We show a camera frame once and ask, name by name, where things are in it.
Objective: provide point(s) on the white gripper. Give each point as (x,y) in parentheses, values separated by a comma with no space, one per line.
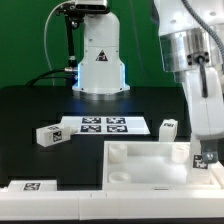
(206,113)

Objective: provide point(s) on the white square tabletop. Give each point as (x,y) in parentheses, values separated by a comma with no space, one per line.
(135,166)

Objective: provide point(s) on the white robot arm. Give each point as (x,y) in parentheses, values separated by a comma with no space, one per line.
(191,36)

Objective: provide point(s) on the white obstacle fence front bar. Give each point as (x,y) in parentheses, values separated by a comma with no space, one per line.
(89,205)

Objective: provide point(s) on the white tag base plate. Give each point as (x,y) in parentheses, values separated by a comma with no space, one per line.
(107,125)

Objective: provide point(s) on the black camera stand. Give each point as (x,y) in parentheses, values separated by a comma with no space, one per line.
(73,19)

